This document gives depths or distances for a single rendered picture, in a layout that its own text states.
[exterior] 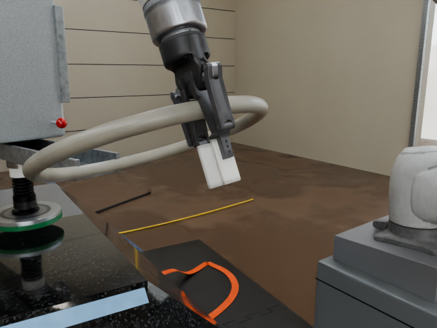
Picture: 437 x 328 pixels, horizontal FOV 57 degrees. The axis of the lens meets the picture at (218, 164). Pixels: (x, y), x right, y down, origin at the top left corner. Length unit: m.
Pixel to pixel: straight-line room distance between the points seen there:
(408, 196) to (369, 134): 4.85
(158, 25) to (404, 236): 0.91
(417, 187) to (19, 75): 1.14
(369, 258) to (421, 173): 0.28
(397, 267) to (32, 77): 1.15
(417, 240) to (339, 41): 5.27
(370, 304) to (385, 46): 4.94
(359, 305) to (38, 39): 1.19
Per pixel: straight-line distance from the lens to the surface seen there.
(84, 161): 1.17
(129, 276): 1.07
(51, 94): 1.34
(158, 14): 0.64
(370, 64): 6.03
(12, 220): 1.40
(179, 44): 0.62
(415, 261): 1.19
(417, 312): 1.18
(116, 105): 6.83
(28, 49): 1.31
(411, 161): 1.22
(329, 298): 1.34
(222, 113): 0.58
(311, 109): 6.66
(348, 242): 1.29
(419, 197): 1.21
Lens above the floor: 1.37
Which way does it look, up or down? 13 degrees down
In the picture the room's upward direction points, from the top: straight up
